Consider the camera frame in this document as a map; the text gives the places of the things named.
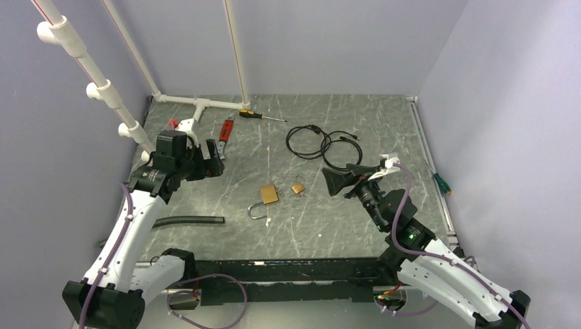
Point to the yellow black screwdriver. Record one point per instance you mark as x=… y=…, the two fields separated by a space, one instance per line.
x=248 y=114

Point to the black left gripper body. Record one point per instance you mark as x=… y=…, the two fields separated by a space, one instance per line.
x=201 y=168

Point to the grey adjustable wrench red handle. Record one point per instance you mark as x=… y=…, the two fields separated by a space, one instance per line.
x=224 y=136

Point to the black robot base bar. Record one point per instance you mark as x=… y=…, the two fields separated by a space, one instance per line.
x=219 y=282

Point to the large brass padlock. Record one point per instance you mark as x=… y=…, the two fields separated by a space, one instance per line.
x=269 y=195

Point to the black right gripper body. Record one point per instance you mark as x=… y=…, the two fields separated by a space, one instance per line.
x=362 y=181

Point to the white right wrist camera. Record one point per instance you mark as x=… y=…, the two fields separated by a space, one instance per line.
x=389 y=163

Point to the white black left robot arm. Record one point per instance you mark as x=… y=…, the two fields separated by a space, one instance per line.
x=113 y=293

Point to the green handled screwdriver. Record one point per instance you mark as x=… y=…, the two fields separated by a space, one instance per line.
x=442 y=185

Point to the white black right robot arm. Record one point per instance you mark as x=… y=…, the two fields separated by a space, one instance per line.
x=417 y=257

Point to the small brass padlock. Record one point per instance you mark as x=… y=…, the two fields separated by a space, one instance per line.
x=298 y=187

